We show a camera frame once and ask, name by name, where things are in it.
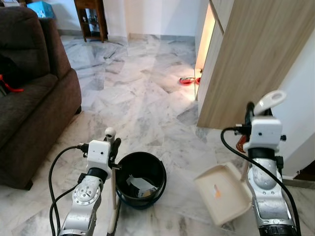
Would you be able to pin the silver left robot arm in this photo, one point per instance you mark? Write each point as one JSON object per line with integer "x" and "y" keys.
{"x": 83, "y": 196}

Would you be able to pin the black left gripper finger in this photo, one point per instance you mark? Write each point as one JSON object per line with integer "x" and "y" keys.
{"x": 117, "y": 143}

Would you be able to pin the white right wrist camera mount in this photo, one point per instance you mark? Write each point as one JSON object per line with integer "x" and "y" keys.
{"x": 265, "y": 132}

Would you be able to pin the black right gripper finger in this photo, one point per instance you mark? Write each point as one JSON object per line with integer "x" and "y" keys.
{"x": 250, "y": 107}

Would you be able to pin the crumpled white paper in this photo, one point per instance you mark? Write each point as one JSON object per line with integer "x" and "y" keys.
{"x": 140, "y": 186}

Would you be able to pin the light blue box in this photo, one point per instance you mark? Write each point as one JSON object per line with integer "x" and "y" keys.
{"x": 40, "y": 9}

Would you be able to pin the dark wooden stair step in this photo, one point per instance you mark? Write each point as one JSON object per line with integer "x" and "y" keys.
{"x": 306, "y": 172}

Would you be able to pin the dark wooden side stand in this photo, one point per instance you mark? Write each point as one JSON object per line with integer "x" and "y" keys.
{"x": 102, "y": 19}

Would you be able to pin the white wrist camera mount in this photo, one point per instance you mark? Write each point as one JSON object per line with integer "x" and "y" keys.
{"x": 98, "y": 153}
{"x": 265, "y": 132}

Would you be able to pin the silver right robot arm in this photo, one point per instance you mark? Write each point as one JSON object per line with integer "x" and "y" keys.
{"x": 266, "y": 182}

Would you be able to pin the red pet bowl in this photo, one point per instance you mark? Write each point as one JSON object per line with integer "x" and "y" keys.
{"x": 186, "y": 81}

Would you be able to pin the light wood cabinet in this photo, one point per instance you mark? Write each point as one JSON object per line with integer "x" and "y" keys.
{"x": 256, "y": 59}

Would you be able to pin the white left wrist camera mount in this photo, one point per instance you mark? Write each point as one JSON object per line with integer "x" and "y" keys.
{"x": 98, "y": 153}

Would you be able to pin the black bag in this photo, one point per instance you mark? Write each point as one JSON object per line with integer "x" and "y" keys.
{"x": 7, "y": 71}

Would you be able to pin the black plastic bucket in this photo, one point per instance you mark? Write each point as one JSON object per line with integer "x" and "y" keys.
{"x": 142, "y": 164}

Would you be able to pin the dark brown fabric sofa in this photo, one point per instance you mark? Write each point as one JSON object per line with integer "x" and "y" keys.
{"x": 39, "y": 113}

